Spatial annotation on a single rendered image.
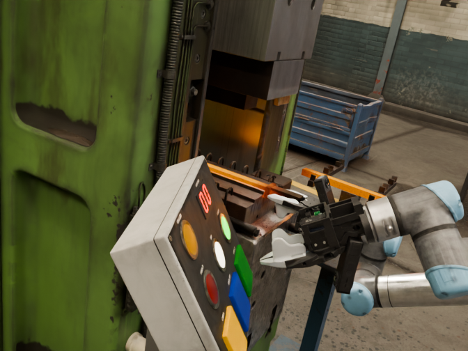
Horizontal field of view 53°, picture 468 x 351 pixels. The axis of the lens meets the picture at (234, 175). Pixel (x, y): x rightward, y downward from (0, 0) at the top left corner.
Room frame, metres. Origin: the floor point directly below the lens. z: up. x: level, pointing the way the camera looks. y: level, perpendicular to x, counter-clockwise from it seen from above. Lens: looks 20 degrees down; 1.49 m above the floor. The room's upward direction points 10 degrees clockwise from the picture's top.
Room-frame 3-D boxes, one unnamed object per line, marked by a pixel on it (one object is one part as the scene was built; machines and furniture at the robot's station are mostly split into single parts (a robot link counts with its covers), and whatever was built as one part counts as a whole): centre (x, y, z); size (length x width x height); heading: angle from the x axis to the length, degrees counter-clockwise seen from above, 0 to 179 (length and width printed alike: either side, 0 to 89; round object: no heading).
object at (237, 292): (0.68, -0.04, 1.01); 0.07 x 0.05 x 0.07; 179
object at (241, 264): (0.78, -0.05, 1.01); 0.07 x 0.05 x 0.07; 179
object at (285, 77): (1.32, 0.10, 1.32); 0.42 x 0.20 x 0.10; 64
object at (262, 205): (1.32, 0.10, 0.96); 0.42 x 0.20 x 0.09; 64
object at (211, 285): (0.58, 0.00, 1.09); 0.05 x 0.03 x 0.04; 154
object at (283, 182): (1.41, -0.12, 0.95); 0.12 x 0.08 x 0.06; 64
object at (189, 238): (0.58, 0.05, 1.16); 0.05 x 0.03 x 0.04; 154
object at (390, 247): (1.10, -0.39, 0.97); 0.11 x 0.08 x 0.09; 64
